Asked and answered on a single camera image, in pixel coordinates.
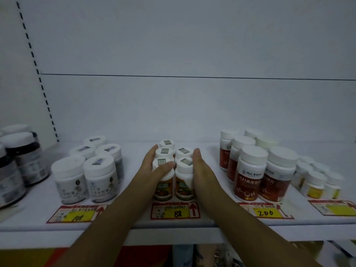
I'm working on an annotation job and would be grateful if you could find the person's right hand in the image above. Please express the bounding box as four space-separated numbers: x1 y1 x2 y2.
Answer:
192 148 227 205

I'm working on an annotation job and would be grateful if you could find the person's left hand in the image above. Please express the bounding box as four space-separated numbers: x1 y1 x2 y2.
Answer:
128 145 174 198

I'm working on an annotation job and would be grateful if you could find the group of red-label bottles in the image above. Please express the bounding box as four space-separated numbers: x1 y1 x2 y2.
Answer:
219 128 299 203

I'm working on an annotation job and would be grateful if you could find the group of small yellow-label bottles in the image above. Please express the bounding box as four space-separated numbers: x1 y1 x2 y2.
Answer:
290 155 345 200

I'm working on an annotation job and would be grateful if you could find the person's left forearm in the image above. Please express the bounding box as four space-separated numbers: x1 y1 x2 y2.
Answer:
53 189 154 267

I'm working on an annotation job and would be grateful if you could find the person's right forearm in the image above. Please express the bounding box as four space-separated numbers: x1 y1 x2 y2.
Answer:
194 194 323 267

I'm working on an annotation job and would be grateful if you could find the slotted white shelf upright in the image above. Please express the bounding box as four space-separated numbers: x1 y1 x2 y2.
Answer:
15 0 60 144

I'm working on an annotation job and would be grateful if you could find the red yellow price tag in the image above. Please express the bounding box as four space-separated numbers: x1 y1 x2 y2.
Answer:
46 205 108 224
238 202 295 220
150 202 201 220
308 199 356 217

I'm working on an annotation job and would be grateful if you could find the beige tube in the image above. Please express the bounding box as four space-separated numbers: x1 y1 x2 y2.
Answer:
202 244 218 267

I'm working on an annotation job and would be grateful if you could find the light blue tube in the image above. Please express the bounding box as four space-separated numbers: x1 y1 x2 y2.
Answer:
172 244 194 267

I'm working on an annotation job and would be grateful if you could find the red sheet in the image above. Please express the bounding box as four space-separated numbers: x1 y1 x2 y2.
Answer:
46 245 172 267

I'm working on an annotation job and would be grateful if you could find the white back panel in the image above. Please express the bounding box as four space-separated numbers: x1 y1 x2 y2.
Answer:
19 0 356 144

